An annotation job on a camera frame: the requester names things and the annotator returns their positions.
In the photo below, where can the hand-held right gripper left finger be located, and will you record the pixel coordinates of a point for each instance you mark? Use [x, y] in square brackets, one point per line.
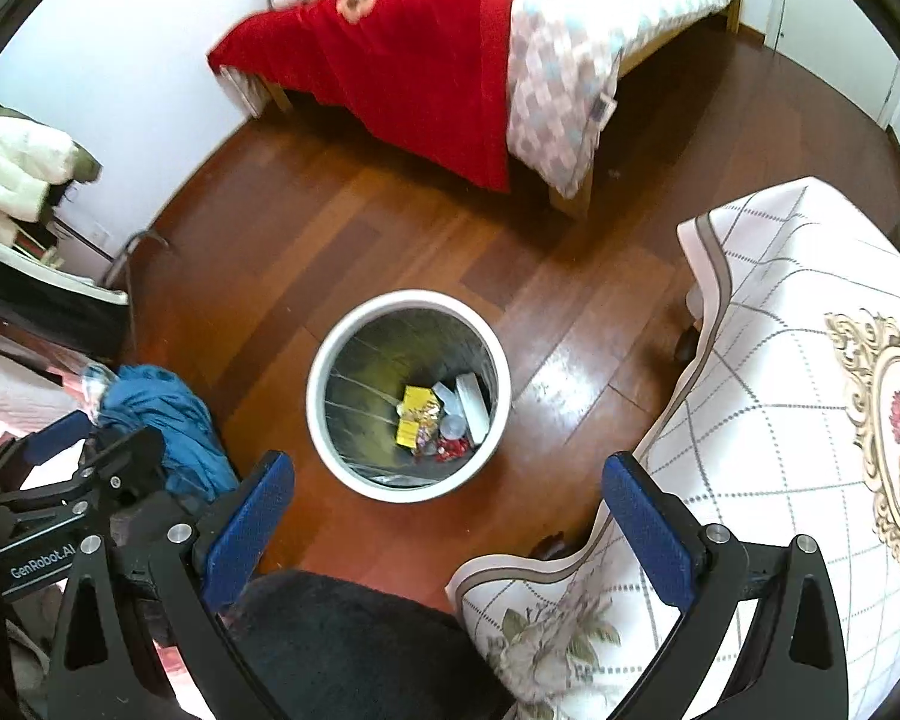
[244, 536]

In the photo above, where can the clear plastic cup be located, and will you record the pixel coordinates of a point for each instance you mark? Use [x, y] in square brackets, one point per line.
[454, 427]

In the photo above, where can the pink quilted cloth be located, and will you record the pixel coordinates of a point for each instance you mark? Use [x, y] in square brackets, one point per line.
[15, 390]

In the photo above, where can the red blanket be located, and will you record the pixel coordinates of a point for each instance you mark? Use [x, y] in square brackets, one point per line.
[405, 75]

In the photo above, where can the red wrapper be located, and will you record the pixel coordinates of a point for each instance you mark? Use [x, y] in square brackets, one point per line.
[450, 450]

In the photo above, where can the white and blue box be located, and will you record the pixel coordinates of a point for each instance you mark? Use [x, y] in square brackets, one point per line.
[471, 405]

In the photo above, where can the white round bin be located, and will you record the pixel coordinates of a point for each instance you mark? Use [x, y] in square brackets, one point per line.
[390, 485]

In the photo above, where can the black chair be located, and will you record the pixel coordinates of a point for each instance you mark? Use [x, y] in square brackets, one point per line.
[45, 307]

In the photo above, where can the white jacket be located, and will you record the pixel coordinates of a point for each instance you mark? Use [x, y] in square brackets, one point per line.
[15, 165]

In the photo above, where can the wooden bed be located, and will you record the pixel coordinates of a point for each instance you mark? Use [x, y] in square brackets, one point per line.
[570, 202]

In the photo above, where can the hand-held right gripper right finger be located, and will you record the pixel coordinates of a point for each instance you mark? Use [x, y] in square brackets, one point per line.
[649, 536]

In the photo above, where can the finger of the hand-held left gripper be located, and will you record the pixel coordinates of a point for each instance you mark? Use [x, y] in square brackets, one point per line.
[124, 457]
[52, 439]

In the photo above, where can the table with patterned tablecloth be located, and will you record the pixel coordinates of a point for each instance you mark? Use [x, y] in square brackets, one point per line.
[780, 390]

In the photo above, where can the checkered bed sheet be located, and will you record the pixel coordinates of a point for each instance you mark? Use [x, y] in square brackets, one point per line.
[555, 90]

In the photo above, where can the yellow cardboard box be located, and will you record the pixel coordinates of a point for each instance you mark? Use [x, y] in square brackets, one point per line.
[412, 409]

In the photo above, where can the blue garment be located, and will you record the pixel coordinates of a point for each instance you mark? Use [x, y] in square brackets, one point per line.
[172, 420]

